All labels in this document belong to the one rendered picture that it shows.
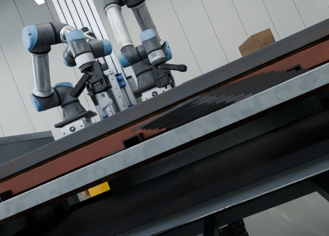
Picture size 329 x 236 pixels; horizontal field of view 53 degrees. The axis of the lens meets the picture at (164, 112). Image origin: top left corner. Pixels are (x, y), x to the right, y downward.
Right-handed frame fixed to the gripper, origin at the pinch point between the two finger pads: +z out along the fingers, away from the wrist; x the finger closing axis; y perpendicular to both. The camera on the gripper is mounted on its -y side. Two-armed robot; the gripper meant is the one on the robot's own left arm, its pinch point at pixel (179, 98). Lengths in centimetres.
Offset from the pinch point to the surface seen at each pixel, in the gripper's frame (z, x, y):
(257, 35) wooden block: -3, 57, -32
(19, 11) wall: -568, -900, 472
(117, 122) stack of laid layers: 3, 62, 13
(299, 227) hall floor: 86, -31, -28
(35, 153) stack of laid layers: 1, 62, 40
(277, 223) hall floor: 86, -48, -19
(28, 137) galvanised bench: -17, -22, 91
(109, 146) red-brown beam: 9, 62, 18
